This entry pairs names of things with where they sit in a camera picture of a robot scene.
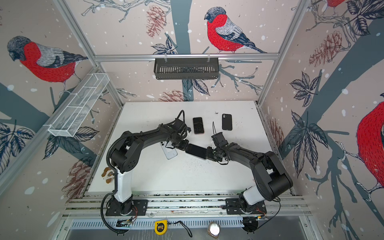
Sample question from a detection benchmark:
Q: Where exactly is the yellow tape measure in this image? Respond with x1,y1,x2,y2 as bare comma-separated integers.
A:
154,220,168,236

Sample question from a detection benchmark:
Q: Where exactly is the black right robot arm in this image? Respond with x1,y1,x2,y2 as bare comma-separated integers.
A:
207,132,293,214

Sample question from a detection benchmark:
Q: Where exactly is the black wire wall basket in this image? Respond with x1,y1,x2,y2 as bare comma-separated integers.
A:
154,58,220,80

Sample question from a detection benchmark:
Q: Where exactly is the white phone camera up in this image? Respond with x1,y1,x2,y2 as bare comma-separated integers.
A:
160,142,178,160

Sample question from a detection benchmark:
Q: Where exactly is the horizontal aluminium rail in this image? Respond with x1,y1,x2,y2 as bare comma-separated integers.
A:
94,53,280,63

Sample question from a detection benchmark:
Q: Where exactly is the round shiny lamp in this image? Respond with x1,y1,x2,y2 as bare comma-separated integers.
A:
207,222,221,239

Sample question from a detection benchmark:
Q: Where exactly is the brown paw shaped toy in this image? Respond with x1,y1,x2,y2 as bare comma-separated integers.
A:
101,167,115,184

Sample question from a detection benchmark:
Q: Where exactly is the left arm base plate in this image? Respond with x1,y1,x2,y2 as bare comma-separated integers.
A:
106,199,148,217

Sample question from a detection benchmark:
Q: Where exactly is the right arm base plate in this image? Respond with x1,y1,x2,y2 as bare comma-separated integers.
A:
222,198,267,215

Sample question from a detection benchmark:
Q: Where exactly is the white mesh wall shelf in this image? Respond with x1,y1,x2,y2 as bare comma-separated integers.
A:
48,73,110,137

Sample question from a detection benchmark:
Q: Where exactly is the pink phone case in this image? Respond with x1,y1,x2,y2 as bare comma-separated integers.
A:
192,116,205,135

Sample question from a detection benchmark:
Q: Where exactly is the light blue phone case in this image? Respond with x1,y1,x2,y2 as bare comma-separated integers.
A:
184,143,208,160

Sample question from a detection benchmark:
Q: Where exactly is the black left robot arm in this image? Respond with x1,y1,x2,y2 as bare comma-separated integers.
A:
100,110,191,235

